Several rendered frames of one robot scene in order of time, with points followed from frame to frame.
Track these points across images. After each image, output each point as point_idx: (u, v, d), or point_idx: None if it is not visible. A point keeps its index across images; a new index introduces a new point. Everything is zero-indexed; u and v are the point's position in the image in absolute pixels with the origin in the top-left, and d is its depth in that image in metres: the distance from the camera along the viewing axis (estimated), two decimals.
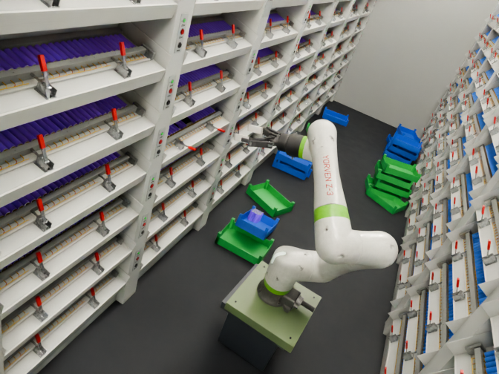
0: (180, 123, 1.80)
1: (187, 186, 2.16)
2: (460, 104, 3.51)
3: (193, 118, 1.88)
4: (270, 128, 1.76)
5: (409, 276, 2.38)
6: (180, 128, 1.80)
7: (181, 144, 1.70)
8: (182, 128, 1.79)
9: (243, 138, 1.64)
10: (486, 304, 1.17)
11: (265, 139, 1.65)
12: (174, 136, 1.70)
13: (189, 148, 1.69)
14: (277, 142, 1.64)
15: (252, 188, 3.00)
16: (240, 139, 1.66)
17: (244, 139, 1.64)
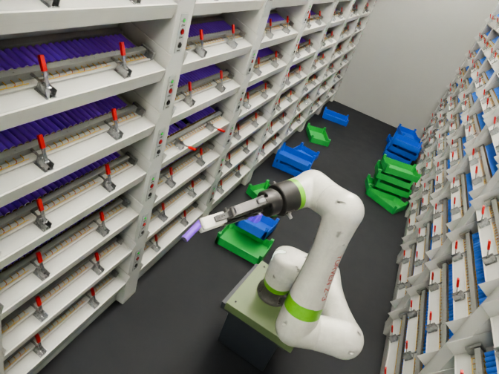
0: (180, 123, 1.80)
1: (187, 186, 2.16)
2: (460, 104, 3.51)
3: (193, 118, 1.88)
4: None
5: (409, 276, 2.38)
6: (180, 128, 1.80)
7: (181, 144, 1.70)
8: (182, 128, 1.79)
9: (217, 215, 1.01)
10: (486, 304, 1.17)
11: None
12: (174, 136, 1.70)
13: (189, 148, 1.69)
14: (269, 197, 1.08)
15: (252, 188, 3.00)
16: (212, 222, 1.01)
17: (220, 214, 1.01)
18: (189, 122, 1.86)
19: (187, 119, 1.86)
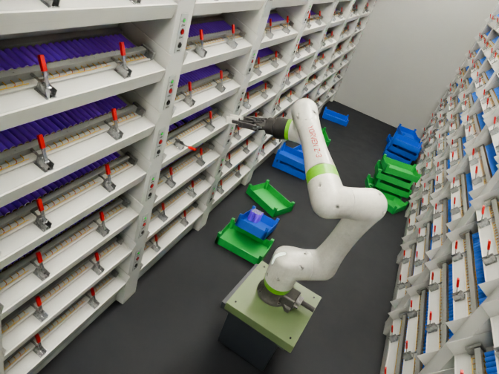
0: (177, 121, 1.80)
1: (187, 186, 2.16)
2: (460, 104, 3.51)
3: (190, 116, 1.88)
4: (252, 116, 1.87)
5: (409, 276, 2.38)
6: (177, 125, 1.80)
7: (181, 144, 1.70)
8: (179, 125, 1.80)
9: (233, 119, 1.83)
10: (486, 304, 1.17)
11: (252, 122, 1.80)
12: (171, 133, 1.71)
13: (189, 148, 1.69)
14: (264, 126, 1.77)
15: (252, 188, 3.00)
16: (231, 122, 1.85)
17: (235, 121, 1.83)
18: None
19: None
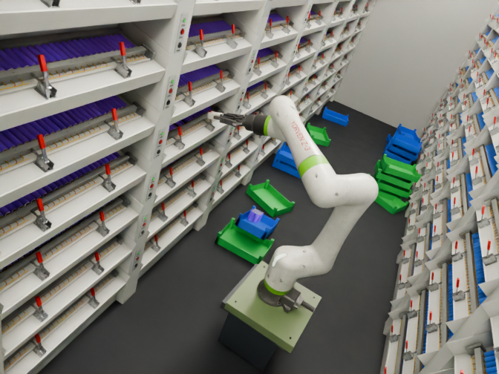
0: (177, 121, 1.80)
1: (187, 186, 2.16)
2: (460, 104, 3.51)
3: (190, 116, 1.88)
4: (232, 113, 1.90)
5: (409, 276, 2.38)
6: (177, 125, 1.80)
7: (180, 142, 1.70)
8: (179, 125, 1.80)
9: (214, 116, 1.87)
10: (486, 304, 1.17)
11: (233, 118, 1.83)
12: (171, 133, 1.71)
13: (179, 133, 1.68)
14: (244, 122, 1.80)
15: (252, 188, 3.00)
16: (212, 117, 1.88)
17: (216, 116, 1.86)
18: None
19: None
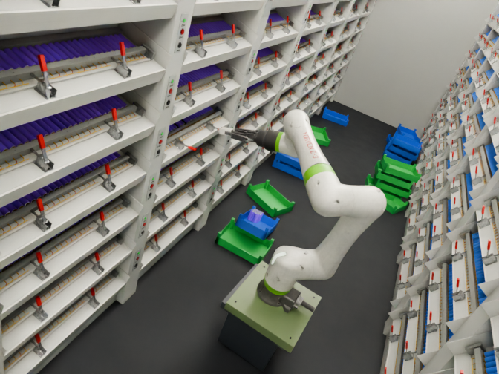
0: (177, 121, 1.80)
1: (187, 186, 2.16)
2: (460, 104, 3.51)
3: (191, 116, 1.88)
4: (243, 128, 1.91)
5: (409, 276, 2.38)
6: (177, 125, 1.80)
7: (181, 144, 1.70)
8: (179, 125, 1.80)
9: (226, 131, 1.88)
10: (486, 304, 1.17)
11: (244, 134, 1.84)
12: (174, 136, 1.70)
13: (189, 148, 1.69)
14: (255, 139, 1.81)
15: (252, 188, 3.00)
16: (223, 133, 1.89)
17: (227, 133, 1.87)
18: (187, 119, 1.87)
19: (185, 116, 1.86)
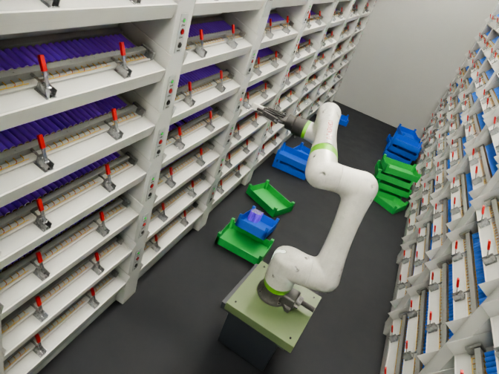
0: (177, 121, 1.80)
1: (187, 186, 2.16)
2: (460, 104, 3.51)
3: (191, 116, 1.88)
4: (272, 109, 2.05)
5: (409, 276, 2.38)
6: (177, 125, 1.80)
7: (180, 142, 1.70)
8: (179, 125, 1.80)
9: (258, 107, 2.02)
10: (486, 304, 1.17)
11: (275, 114, 1.99)
12: (171, 133, 1.71)
13: (179, 133, 1.68)
14: (285, 122, 1.97)
15: (252, 188, 3.00)
16: (255, 108, 2.04)
17: (260, 109, 2.02)
18: (187, 119, 1.87)
19: None
